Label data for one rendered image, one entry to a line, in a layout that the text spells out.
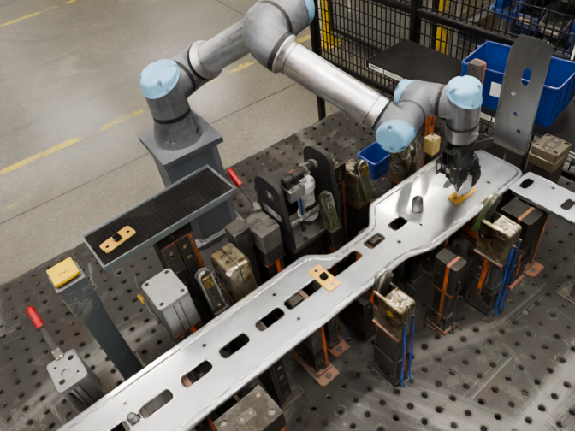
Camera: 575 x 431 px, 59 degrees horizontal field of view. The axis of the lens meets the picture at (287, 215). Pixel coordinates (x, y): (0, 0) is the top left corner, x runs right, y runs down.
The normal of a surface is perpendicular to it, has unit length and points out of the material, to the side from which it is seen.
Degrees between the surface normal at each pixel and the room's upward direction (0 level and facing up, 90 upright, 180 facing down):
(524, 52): 90
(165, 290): 0
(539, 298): 0
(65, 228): 0
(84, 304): 90
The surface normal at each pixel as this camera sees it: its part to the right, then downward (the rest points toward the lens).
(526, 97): -0.77, 0.51
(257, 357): -0.12, -0.70
